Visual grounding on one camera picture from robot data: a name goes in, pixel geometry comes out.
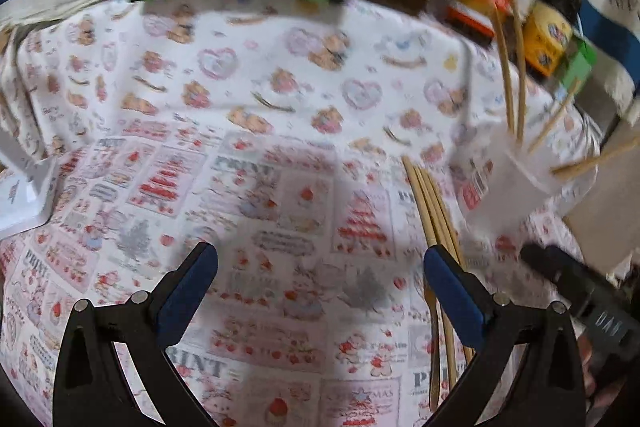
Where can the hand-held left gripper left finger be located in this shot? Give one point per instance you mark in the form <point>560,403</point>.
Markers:
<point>187,289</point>

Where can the green drink carton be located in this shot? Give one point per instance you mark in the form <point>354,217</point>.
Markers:
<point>580,64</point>

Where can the yellow-label dark sauce bottle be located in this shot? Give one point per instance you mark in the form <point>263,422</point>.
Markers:
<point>550,32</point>

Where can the white plastic object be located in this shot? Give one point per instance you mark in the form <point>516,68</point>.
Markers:
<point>25,202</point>

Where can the person's right hand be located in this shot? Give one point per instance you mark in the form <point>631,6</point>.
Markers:
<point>589,367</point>

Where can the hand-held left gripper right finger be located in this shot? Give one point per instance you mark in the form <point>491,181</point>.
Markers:
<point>452,292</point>

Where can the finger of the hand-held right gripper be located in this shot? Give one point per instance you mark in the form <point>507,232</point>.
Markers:
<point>545,259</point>

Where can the translucent plastic cup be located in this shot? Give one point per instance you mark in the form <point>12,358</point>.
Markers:
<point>510,192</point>

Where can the single wooden chopstick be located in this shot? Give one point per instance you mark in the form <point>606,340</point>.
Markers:
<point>595,159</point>
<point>555,117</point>
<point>502,67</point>
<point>520,72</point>

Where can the bunch of wooden chopsticks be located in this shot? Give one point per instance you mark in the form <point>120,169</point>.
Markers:
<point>430,207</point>

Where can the bear print tablecloth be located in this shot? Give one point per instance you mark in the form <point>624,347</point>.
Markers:
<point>250,132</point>

